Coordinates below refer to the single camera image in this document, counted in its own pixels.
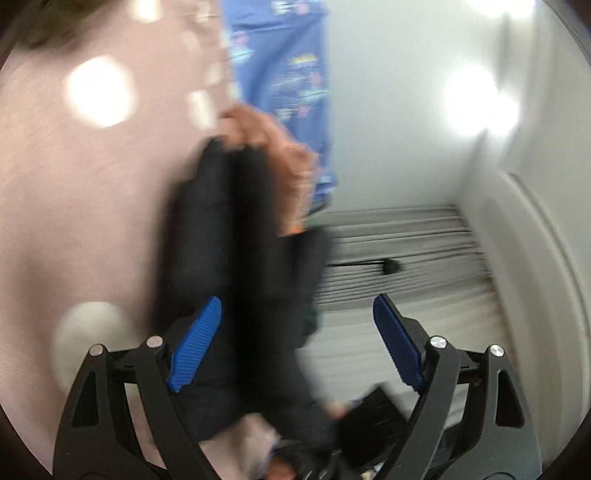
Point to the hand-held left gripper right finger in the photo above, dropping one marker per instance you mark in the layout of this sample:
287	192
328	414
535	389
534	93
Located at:
397	341

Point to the peach puffer jacket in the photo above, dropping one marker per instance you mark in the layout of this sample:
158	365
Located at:
277	152

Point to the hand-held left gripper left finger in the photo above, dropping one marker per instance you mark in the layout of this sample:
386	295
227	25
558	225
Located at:
194	346

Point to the grey pleated curtain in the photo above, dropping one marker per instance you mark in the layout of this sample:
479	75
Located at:
438	300

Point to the blue tree-print sheet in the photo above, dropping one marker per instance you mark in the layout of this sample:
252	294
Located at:
286	46

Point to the black hooded puffer jacket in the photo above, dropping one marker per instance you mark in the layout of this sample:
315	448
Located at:
249	277

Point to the black floor lamp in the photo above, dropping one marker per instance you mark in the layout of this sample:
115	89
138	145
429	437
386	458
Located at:
392	266

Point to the pink polka dot sheet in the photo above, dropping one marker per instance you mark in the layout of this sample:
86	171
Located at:
92	207

